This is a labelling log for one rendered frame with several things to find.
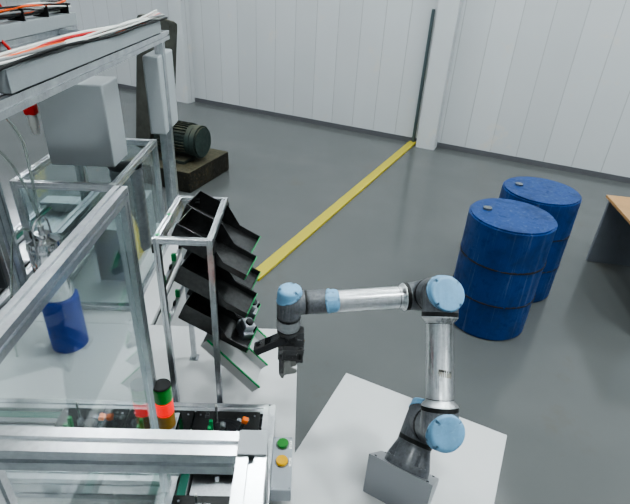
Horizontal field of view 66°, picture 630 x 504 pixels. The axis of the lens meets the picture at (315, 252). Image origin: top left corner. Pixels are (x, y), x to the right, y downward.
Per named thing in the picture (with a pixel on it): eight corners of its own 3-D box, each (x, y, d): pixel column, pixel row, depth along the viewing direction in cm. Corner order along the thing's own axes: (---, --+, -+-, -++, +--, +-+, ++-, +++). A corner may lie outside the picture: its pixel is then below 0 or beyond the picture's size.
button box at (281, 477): (292, 447, 178) (292, 436, 175) (290, 501, 160) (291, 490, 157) (273, 447, 178) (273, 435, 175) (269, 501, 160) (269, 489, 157)
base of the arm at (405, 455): (431, 477, 165) (441, 448, 167) (422, 480, 152) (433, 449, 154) (391, 456, 172) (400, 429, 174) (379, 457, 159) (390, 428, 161)
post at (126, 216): (172, 483, 157) (129, 199, 107) (169, 492, 154) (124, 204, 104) (162, 483, 157) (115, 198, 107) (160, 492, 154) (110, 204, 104)
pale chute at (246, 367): (260, 369, 200) (268, 364, 198) (252, 392, 189) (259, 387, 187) (211, 324, 192) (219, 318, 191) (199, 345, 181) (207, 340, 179)
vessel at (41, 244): (80, 286, 219) (63, 210, 200) (67, 305, 207) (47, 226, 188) (49, 285, 219) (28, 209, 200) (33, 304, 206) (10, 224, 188)
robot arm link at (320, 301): (333, 289, 160) (299, 290, 158) (340, 287, 149) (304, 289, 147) (334, 313, 159) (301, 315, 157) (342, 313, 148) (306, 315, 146)
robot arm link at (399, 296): (432, 279, 177) (299, 286, 169) (445, 276, 166) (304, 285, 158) (435, 310, 176) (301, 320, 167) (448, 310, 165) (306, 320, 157)
